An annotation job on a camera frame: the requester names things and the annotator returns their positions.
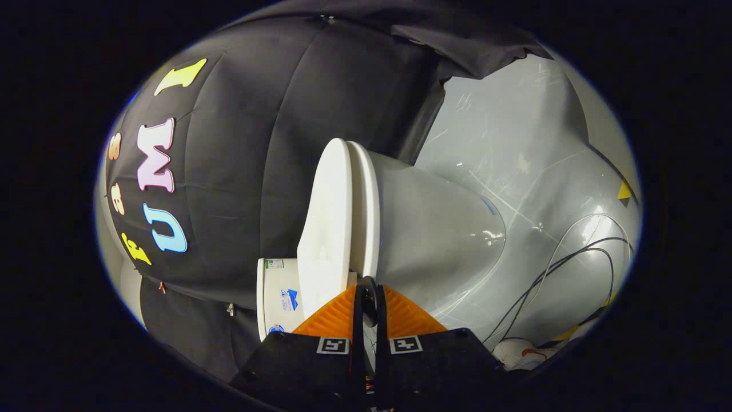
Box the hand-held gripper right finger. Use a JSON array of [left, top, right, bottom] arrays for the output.
[[375, 284, 507, 410]]

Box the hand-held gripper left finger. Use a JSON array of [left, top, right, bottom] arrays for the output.
[[232, 284, 367, 410]]

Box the black lid handle tab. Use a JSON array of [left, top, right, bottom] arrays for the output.
[[357, 276, 379, 328]]

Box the white toilet lid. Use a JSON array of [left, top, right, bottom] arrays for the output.
[[296, 137, 358, 318]]

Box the white toilet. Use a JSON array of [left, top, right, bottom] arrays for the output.
[[256, 149, 507, 342]]

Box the white orange shoe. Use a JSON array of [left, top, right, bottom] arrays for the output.
[[493, 338, 558, 371]]

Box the black backdrop cloth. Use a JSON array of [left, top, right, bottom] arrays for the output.
[[94, 0, 590, 384]]

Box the black cable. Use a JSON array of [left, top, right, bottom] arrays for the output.
[[483, 237, 634, 344]]

